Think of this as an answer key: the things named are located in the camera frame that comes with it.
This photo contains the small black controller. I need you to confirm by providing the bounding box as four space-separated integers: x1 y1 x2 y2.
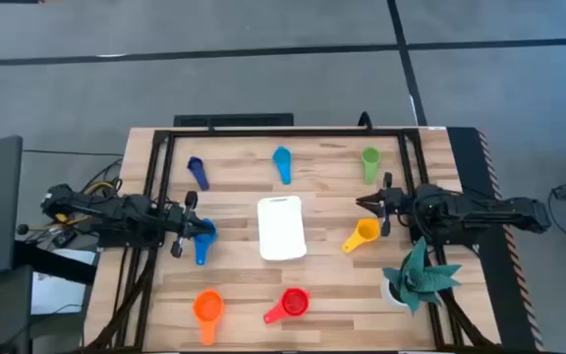
51 229 78 249

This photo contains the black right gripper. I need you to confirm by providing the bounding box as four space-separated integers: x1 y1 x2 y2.
355 171 415 238

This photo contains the black cable bundle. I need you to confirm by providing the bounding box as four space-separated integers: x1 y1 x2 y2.
84 244 159 353

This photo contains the dark blue measuring cup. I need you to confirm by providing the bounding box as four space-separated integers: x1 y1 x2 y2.
187 155 211 192

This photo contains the light blue measuring cup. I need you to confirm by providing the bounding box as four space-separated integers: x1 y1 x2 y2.
271 145 294 187

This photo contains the yellow measuring cup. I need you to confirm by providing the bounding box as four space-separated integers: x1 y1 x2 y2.
340 217 381 255

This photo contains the white plastic basket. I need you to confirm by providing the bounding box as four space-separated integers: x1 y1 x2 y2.
256 195 309 262

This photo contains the orange measuring cup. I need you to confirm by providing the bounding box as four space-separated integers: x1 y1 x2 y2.
193 288 226 347

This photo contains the white paper sheet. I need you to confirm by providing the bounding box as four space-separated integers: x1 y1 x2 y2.
30 248 98 316

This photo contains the black aluminium table frame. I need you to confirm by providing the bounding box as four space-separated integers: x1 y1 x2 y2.
115 126 466 354

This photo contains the thin black floor cable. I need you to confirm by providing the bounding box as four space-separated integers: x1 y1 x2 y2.
22 148 125 159

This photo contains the black hazard-striped side panel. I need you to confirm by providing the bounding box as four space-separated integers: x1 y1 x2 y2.
446 126 545 353

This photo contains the black side table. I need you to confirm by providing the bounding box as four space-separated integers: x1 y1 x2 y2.
0 239 98 354

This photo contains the red measuring cup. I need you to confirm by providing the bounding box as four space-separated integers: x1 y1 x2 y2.
262 287 311 325

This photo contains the white plant pot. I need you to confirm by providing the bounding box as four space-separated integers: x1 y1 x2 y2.
379 274 412 309

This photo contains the medium blue measuring cup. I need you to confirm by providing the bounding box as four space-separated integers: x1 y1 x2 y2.
193 217 219 266

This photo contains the green measuring cup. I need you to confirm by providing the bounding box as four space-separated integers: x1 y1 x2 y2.
361 146 381 186

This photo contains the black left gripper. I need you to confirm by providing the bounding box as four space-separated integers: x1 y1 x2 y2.
167 190 217 260

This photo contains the yellow cable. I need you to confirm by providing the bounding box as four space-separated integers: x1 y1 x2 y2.
54 179 117 226

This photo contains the green artificial plant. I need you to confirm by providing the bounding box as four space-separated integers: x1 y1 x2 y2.
382 236 463 316

